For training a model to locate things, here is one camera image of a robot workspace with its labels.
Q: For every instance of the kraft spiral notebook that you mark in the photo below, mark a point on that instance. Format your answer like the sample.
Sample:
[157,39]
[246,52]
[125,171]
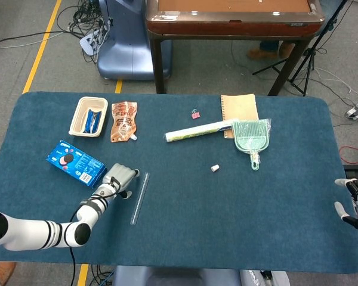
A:
[240,107]

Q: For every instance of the clear glass test tube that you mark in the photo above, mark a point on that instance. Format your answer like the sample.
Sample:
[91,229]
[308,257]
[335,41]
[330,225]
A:
[140,198]

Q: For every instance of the orange spout pouch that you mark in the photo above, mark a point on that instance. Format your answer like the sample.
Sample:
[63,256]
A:
[123,122]

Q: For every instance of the blue purple robot kiosk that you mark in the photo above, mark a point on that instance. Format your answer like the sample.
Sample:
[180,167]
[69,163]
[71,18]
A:
[128,53]

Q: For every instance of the brown wooden mahjong table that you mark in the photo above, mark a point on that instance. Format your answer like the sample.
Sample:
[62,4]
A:
[232,28]

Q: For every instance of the black tripod stand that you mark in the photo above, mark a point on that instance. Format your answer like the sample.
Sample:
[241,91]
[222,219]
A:
[307,59]

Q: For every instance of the white green cling film roll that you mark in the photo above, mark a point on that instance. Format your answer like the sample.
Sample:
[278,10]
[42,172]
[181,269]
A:
[197,131]

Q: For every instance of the standing person with brown boots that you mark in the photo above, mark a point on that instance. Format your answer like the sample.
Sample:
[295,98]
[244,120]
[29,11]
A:
[3,272]

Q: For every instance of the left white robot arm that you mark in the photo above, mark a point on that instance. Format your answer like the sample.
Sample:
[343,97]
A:
[27,232]

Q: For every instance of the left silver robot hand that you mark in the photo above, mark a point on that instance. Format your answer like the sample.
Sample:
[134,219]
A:
[120,177]

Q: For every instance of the blue felt table cover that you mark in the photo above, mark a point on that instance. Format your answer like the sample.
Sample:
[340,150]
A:
[197,223]

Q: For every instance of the black equipment case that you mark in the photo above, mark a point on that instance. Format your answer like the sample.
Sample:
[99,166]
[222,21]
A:
[356,171]

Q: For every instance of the blue snack packet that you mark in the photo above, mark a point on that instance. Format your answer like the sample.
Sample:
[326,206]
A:
[92,120]

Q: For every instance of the pink binder clip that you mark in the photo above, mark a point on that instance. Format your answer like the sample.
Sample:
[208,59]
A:
[195,115]

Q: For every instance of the blue Oreo cookie box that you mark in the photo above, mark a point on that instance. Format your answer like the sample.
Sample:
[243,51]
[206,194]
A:
[77,165]

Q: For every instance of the cream plastic food container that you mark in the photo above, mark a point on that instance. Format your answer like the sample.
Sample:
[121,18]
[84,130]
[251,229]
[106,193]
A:
[76,119]

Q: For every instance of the grey robot torso base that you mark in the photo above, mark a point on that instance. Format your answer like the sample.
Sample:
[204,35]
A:
[182,277]

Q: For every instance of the small white cap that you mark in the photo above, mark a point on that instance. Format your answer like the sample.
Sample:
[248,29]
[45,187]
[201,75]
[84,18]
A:
[215,168]

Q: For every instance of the green dustpan in plastic wrap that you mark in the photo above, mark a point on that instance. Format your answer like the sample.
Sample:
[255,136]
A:
[250,135]

